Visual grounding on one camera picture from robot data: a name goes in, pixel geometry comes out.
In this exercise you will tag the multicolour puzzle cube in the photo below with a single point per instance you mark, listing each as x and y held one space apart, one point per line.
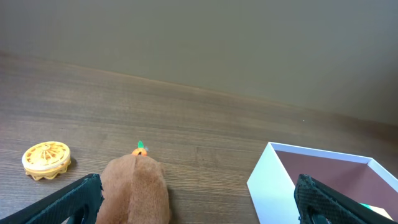
378 210

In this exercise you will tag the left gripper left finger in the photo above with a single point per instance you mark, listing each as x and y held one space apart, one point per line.
77 203

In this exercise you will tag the white box pink interior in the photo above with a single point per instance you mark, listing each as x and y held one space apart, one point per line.
273 180

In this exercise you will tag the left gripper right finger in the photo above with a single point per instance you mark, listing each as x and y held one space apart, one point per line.
318 203

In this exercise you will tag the yellow plastic wheel disc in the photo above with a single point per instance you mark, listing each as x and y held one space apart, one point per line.
46 160

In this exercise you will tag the brown plush toy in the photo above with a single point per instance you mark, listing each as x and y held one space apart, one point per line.
134 190

